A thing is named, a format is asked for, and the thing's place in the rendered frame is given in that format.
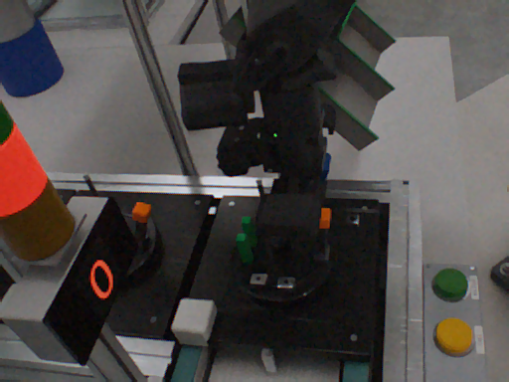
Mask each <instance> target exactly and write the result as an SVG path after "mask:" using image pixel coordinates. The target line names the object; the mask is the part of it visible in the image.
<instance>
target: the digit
mask: <svg viewBox="0 0 509 382"><path fill-rule="evenodd" d="M123 275H124V273H123V272H122V270H121V268H120V267H119V265H118V263H117V262H116V260H115V258H114V257H113V255H112V253H111V252H110V250H109V248H108V246H107V245H106V243H105V241H104V240H103V238H102V236H101V235H100V234H98V235H97V237H96V239H95V241H94V243H93V245H92V247H91V248H90V250H89V252H88V254H87V256H86V258H85V260H84V262H83V264H82V266H81V268H80V270H79V272H78V274H77V275H76V277H75V279H74V281H73V284H74V285H75V286H76V288H77V289H78V291H79V292H80V293H81V295H82V296H83V298H84V299H85V301H86V302H87V304H88V305H89V306H90V308H91V309H92V311H93V312H94V313H95V315H96V316H97V318H98V319H99V320H100V322H102V321H103V318H104V316H105V314H106V312H107V310H108V307H109V305H110V303H111V301H112V299H113V297H114V294H115V292H116V290H117V288H118V286H119V284H120V281H121V279H122V277H123Z"/></svg>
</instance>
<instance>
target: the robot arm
mask: <svg viewBox="0 0 509 382"><path fill-rule="evenodd" d="M356 1H357V0H251V3H250V5H249V12H248V25H247V27H246V29H245V30H244V32H243V34H242V36H241V37H240V39H239V41H238V43H237V51H236V59H227V60H217V61H210V62H187V64H181V65H180V66H179V71H178V75H177V78H178V82H179V85H180V102H181V108H182V109H181V117H182V120H183V123H184V125H185V127H186V129H188V130H196V129H205V128H213V127H222V126H225V129H224V131H223V135H222V137H221V139H220V141H219V144H218V146H217V152H218V153H217V155H216V158H217V160H218V165H217V166H218V168H219V169H221V170H222V172H223V173H224V174H225V175H226V176H230V177H234V176H239V175H245V174H248V172H249V169H250V167H255V166H259V165H262V166H263V172H268V173H280V176H279V178H273V181H272V186H271V190H270V193H269V194H267V193H266V194H264V195H263V196H262V198H261V199H260V202H259V206H258V210H257V213H256V217H255V221H254V222H255V226H256V229H257V231H258V232H259V234H260V235H264V236H282V237H301V238H314V237H316V236H317V235H318V231H319V224H320V218H321V202H322V201H323V200H324V198H325V193H326V186H327V180H325V179H326V177H327V174H328V171H329V165H330V159H331V155H330V154H329V153H326V147H327V137H323V133H322V127H324V128H327V129H328V135H333V131H334V125H335V118H337V115H335V109H334V108H333V107H332V106H330V105H329V104H328V103H319V94H318V85H317V83H318V82H327V81H334V80H335V79H336V70H335V64H334V58H333V55H331V54H329V53H327V52H325V51H322V50H321V49H320V48H319V47H320V46H321V45H322V44H323V43H324V42H325V41H326V40H327V38H328V37H329V35H330V33H331V32H332V30H333V28H334V27H335V25H336V24H337V22H338V20H339V19H340V17H341V16H342V14H343V13H344V12H345V11H346V10H347V9H348V8H349V7H350V6H351V5H352V4H353V3H354V2H356ZM257 91H258V92H259V97H260V102H261V107H262V113H263V117H259V116H257V117H253V118H249V115H248V113H255V92H257Z"/></svg>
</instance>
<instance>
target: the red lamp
mask: <svg viewBox="0 0 509 382"><path fill-rule="evenodd" d="M46 183H47V174H46V172H45V171H44V169H43V167H42V166H41V164H40V163H39V161H38V159H37V158H36V156H35V155H34V153H33V151H32V150H31V148H30V147H29V145H28V143H27V142H26V140H25V139H24V137H23V135H22V134H21V132H20V131H19V129H18V127H17V126H16V124H15V128H14V131H13V133H12V135H11V136H10V138H9V139H8V140H7V141H6V142H5V143H4V144H3V145H2V146H1V147H0V216H4V215H6V216H8V215H11V214H14V213H17V212H19V211H21V210H23V209H25V208H26V207H27V206H28V205H30V204H31V203H32V202H34V201H35V200H36V199H37V198H38V197H39V195H40V194H41V193H42V192H43V190H44V188H45V186H46Z"/></svg>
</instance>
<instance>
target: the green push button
mask: <svg viewBox="0 0 509 382"><path fill-rule="evenodd" d="M435 290H436V292H437V293H438V294H440V295H442V296H444V297H446V298H459V297H462V296H463V295H464V294H465V293H466V291H467V278H466V276H465V275H464V273H463V272H462V271H460V270H458V269H455V268H448V269H445V270H442V271H441V272H439V273H438V274H437V276H436V278H435Z"/></svg>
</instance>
